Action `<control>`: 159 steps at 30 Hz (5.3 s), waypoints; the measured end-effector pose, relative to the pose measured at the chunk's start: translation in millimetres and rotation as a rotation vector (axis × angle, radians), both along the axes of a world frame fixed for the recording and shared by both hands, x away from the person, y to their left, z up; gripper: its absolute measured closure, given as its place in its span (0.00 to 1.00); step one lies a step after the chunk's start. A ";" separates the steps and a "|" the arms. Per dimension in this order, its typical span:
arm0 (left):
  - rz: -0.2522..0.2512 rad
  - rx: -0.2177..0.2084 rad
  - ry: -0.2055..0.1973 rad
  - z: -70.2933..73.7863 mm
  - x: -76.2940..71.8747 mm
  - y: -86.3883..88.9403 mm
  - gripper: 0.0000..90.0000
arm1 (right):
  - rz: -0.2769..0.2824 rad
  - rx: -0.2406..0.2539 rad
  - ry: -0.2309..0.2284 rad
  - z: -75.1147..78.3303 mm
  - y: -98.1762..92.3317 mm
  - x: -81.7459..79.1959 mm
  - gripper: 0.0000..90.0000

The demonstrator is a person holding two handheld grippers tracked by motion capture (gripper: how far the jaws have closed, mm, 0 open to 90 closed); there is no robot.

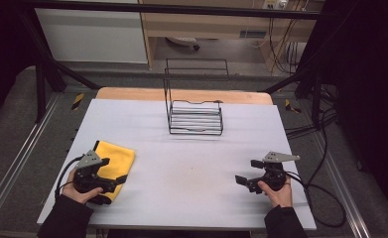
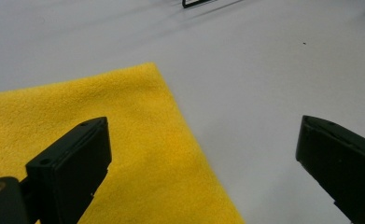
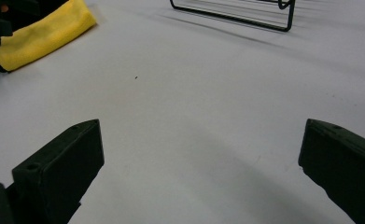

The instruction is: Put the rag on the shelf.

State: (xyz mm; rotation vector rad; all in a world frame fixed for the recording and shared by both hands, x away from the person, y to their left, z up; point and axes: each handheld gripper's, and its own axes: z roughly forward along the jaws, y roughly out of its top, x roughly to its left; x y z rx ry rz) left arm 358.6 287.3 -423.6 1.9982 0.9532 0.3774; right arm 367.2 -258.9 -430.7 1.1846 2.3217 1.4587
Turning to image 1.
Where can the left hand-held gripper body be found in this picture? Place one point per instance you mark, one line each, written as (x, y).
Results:
(88, 159)

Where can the person's left hand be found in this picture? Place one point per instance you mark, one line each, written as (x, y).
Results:
(79, 194)

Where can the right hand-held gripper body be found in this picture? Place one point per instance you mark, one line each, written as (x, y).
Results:
(274, 175)

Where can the person's right hand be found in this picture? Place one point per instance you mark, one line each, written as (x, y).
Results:
(281, 195)

